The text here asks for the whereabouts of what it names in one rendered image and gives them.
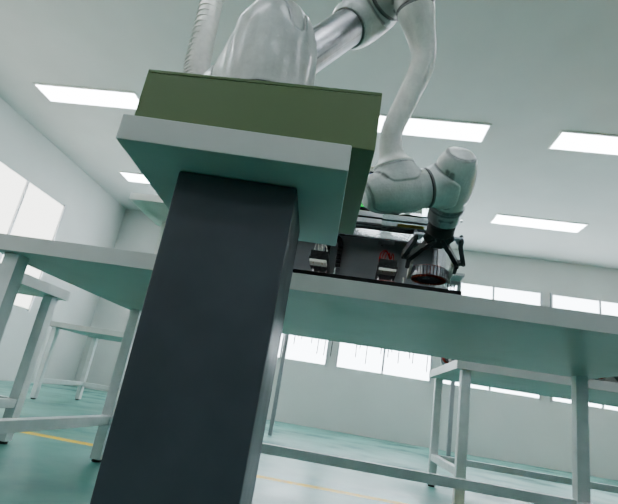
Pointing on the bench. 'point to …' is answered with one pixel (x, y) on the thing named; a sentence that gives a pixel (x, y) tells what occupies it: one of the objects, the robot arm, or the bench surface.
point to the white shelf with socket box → (155, 208)
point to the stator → (430, 275)
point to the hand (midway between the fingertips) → (428, 273)
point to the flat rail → (381, 235)
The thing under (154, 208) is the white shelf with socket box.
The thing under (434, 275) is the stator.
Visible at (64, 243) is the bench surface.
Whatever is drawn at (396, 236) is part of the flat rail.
